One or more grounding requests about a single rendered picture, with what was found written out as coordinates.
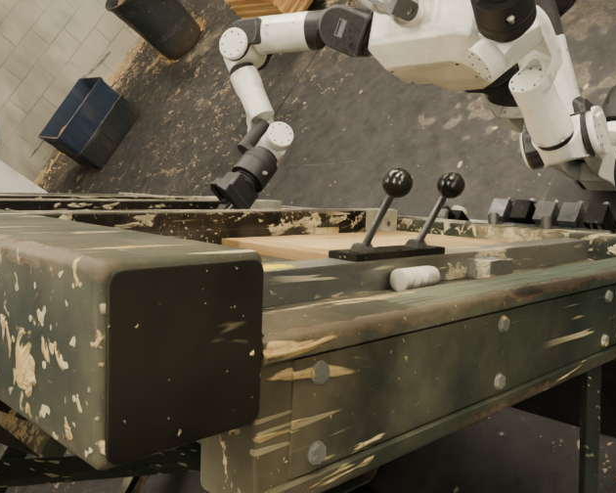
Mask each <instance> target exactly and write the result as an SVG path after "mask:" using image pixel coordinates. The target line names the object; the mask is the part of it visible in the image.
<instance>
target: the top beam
mask: <svg viewBox="0 0 616 493"><path fill-rule="evenodd" d="M263 280H264V270H263V265H262V259H261V256H260V254H259V253H258V252H257V251H255V250H252V249H246V248H240V247H234V246H222V245H217V244H211V243H205V242H199V241H192V240H186V239H180V238H174V237H168V236H162V235H156V234H150V233H144V232H138V231H131V230H125V229H119V228H113V227H107V226H101V225H95V224H89V223H83V222H76V221H70V220H64V219H59V218H53V217H46V216H40V215H34V214H28V213H22V212H15V211H10V210H4V209H0V400H1V401H2V402H4V403H5V404H7V405H8V406H9V407H11V408H12V409H13V410H15V411H16V412H18V413H19V414H20V415H22V416H23V417H25V418H26V419H27V420H29V421H30V422H32V423H33V424H34V425H36V426H37V427H39V428H40V429H42V430H43V431H44V432H46V433H47V434H49V435H50V436H51V437H53V438H54V439H56V440H57V441H58V442H60V443H61V444H62V445H64V446H65V447H66V448H67V449H68V450H70V451H71V452H73V453H74V454H75V455H77V456H78V457H79V458H81V459H82V460H84V461H85V462H86V463H88V464H89V465H91V466H92V467H93V468H95V469H96V470H99V471H101V470H107V469H110V468H113V467H116V466H120V465H123V464H126V463H129V462H132V461H136V460H139V459H142V458H145V457H148V456H151V455H154V454H157V453H160V452H163V451H167V450H170V449H173V448H176V447H179V446H183V445H186V444H189V443H192V442H195V441H199V440H202V439H204V438H207V437H210V436H213V435H217V434H220V433H223V432H226V431H229V430H233V429H236V428H239V427H242V426H248V425H250V424H252V423H253V422H254V421H255V419H256V418H257V416H258V412H259V400H260V370H261V340H262V310H263Z"/></svg>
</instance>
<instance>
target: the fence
mask: <svg viewBox="0 0 616 493"><path fill-rule="evenodd" d="M589 244H590V240H581V239H570V238H562V239H550V240H538V241H527V242H515V243H504V244H492V245H481V246H458V247H447V248H445V253H443V254H432V255H423V256H412V257H402V258H391V259H381V260H372V261H361V262H353V261H347V260H340V259H334V258H320V259H308V260H296V261H285V262H274V263H262V265H272V264H285V265H291V266H296V267H287V268H277V269H263V270H264V280H263V307H270V306H277V305H283V304H290V303H296V302H302V301H309V300H316V299H323V298H329V297H336V296H343V295H348V294H355V293H362V292H368V291H381V290H388V289H392V287H391V285H390V280H389V279H390V275H391V273H392V272H393V271H394V270H396V269H402V268H411V267H420V266H434V267H435V268H436V269H437V270H438V271H439V274H440V280H439V282H440V281H447V280H454V279H459V278H466V270H467V260H468V259H469V258H474V257H483V256H495V257H503V258H512V259H513V261H512V270H519V269H526V268H532V267H539V266H546V265H552V264H558V263H565V262H572V261H578V260H585V259H588V256H589Z"/></svg>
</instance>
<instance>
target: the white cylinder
mask: <svg viewBox="0 0 616 493"><path fill-rule="evenodd" d="M389 280H390V285H391V287H392V289H393V290H395V291H406V290H412V289H418V288H425V287H431V286H435V285H437V284H438V282H439V280H440V274H439V271H438V270H437V269H436V268H435V267H434V266H420V267H411V268H402V269H396V270H394V271H393V272H392V273H391V275H390V279H389Z"/></svg>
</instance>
